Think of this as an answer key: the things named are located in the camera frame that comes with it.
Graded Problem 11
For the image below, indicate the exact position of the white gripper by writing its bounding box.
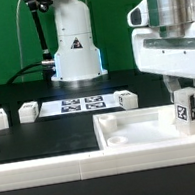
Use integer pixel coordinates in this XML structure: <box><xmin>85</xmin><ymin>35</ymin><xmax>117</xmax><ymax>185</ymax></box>
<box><xmin>127</xmin><ymin>0</ymin><xmax>195</xmax><ymax>102</ymax></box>

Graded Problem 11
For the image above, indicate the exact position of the white square table top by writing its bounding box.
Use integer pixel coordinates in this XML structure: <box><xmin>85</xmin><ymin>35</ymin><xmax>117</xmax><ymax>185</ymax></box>
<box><xmin>93</xmin><ymin>105</ymin><xmax>189</xmax><ymax>149</ymax></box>

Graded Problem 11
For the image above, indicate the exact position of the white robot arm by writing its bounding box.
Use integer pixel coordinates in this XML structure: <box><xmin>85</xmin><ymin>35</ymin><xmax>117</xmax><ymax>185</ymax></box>
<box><xmin>52</xmin><ymin>0</ymin><xmax>195</xmax><ymax>106</ymax></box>

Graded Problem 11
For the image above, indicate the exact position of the white paper with tags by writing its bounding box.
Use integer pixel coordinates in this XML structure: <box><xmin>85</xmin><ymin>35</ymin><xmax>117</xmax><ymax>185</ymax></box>
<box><xmin>39</xmin><ymin>94</ymin><xmax>119</xmax><ymax>117</ymax></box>

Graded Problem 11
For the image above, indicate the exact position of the white obstacle fence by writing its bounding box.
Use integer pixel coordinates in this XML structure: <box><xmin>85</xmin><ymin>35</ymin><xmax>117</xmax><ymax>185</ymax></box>
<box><xmin>0</xmin><ymin>135</ymin><xmax>195</xmax><ymax>192</ymax></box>

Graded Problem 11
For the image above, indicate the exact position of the black cable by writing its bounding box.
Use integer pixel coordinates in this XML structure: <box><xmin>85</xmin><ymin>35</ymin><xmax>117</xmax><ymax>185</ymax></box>
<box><xmin>3</xmin><ymin>59</ymin><xmax>57</xmax><ymax>86</ymax></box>

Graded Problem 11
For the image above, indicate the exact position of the white cable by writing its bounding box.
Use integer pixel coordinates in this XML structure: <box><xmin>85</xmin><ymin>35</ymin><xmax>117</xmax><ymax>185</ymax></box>
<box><xmin>9</xmin><ymin>0</ymin><xmax>37</xmax><ymax>83</ymax></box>

